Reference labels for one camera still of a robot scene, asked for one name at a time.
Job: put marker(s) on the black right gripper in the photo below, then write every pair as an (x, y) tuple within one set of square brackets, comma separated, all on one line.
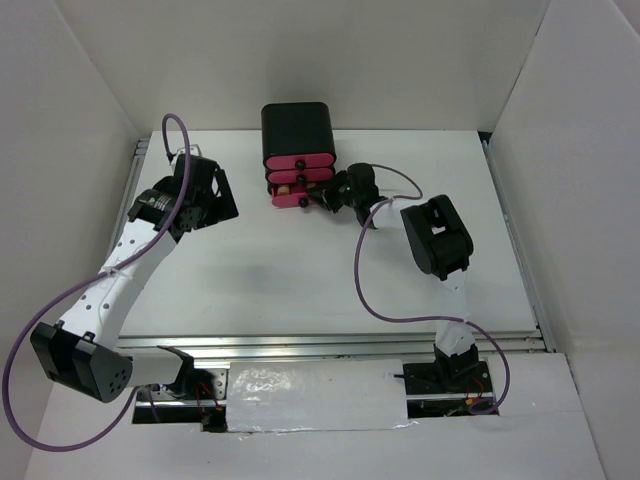
[(329, 190)]

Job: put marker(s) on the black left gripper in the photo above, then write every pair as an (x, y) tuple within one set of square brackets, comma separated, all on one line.
[(222, 208)]

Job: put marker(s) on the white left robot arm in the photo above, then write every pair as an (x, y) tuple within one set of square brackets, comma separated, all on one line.
[(79, 350)]

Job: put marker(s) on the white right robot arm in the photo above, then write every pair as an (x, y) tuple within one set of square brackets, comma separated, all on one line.
[(441, 247)]

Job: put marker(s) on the black drawer organizer box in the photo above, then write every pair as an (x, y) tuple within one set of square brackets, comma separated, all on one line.
[(296, 128)]

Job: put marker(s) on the white foil cover sheet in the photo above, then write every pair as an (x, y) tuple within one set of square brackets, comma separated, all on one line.
[(340, 395)]

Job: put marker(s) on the aluminium left side rail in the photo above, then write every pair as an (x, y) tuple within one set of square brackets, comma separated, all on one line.
[(137, 162)]

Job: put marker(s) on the aluminium rail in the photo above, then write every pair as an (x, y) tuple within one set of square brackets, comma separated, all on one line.
[(137, 162), (532, 294), (231, 348)]

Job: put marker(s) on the aluminium front rail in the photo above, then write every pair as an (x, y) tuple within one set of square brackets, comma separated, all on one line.
[(231, 348)]

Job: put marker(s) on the aluminium right side rail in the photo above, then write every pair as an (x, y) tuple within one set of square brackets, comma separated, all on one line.
[(532, 294)]

